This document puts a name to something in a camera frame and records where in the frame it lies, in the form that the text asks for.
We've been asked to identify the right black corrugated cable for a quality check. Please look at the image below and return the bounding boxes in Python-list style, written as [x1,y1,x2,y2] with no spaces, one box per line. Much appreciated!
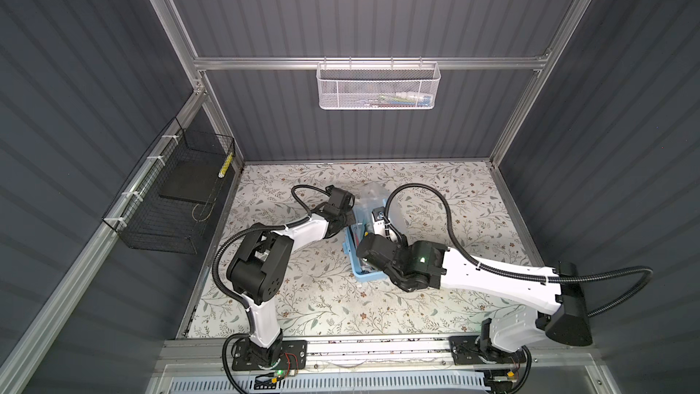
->
[382,182,654,394]

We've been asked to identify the white wire mesh basket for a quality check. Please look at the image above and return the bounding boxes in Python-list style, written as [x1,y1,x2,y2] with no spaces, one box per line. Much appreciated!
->
[315,61,441,111]

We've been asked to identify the black flat pad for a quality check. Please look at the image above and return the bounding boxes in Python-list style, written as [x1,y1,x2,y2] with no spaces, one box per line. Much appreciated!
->
[159,162,220,204]

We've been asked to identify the light blue plastic tool box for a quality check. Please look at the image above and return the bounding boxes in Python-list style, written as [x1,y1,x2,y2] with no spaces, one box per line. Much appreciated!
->
[343,182,407,284]

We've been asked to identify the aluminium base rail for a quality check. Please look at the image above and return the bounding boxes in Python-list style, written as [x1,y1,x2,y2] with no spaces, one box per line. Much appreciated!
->
[157,335,592,376]

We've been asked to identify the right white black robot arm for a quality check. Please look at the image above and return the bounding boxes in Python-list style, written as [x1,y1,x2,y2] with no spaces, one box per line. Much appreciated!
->
[357,233,592,362]

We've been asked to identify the yellow green marker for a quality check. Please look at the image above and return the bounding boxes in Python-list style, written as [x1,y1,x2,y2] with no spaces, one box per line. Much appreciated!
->
[218,152,233,179]

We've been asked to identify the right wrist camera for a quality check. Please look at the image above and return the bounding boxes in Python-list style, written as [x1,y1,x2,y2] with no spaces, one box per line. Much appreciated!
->
[371,206,390,238]

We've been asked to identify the black wire mesh basket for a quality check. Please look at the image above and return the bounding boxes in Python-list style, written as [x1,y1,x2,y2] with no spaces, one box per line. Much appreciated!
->
[103,121,236,255]

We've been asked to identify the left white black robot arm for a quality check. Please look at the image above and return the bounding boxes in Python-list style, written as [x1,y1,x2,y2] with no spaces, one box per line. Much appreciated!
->
[211,184,355,367]

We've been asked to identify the pens in white basket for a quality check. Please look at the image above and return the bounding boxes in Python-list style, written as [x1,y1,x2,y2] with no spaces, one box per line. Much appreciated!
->
[359,91,435,109]

